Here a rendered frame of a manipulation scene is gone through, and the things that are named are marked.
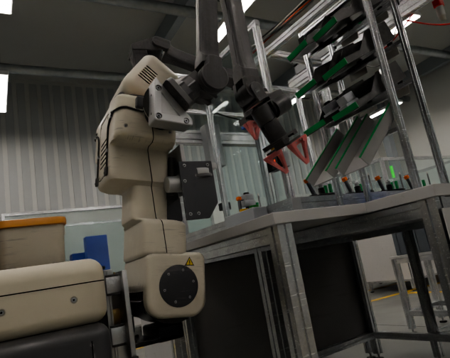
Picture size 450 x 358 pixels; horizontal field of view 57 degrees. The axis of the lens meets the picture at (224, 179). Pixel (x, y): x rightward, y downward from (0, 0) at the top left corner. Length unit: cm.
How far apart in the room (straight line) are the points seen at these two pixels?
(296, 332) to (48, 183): 896
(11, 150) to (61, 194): 135
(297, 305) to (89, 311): 48
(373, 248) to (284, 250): 604
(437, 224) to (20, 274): 92
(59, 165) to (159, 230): 887
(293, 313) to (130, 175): 54
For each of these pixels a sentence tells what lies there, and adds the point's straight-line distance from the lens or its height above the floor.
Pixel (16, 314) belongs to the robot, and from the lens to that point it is 85.
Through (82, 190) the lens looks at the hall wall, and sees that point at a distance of 985.
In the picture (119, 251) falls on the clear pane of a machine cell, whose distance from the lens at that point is 666.
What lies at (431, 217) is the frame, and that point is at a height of 78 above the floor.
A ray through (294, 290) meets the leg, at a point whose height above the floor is 67.
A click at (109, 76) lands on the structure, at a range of 908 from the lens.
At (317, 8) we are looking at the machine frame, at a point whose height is 207.
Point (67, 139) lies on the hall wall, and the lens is 1016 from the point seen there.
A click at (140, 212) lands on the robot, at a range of 112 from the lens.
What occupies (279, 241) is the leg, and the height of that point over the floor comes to 79.
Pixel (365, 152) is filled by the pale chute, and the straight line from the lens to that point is 141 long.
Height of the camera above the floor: 74
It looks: 12 degrees up
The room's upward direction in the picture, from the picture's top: 10 degrees counter-clockwise
